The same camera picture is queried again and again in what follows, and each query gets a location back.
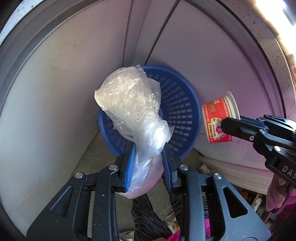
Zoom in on red paper cup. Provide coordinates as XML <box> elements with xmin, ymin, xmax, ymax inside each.
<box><xmin>202</xmin><ymin>91</ymin><xmax>240</xmax><ymax>144</ymax></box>

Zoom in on clear plastic bag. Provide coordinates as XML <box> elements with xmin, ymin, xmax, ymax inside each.
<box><xmin>94</xmin><ymin>65</ymin><xmax>173</xmax><ymax>199</ymax></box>

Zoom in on blue trash basket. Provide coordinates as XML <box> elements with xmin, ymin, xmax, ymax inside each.
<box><xmin>98</xmin><ymin>65</ymin><xmax>202</xmax><ymax>158</ymax></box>

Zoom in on gloved right hand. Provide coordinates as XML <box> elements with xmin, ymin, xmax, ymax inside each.
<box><xmin>265</xmin><ymin>174</ymin><xmax>295</xmax><ymax>214</ymax></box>

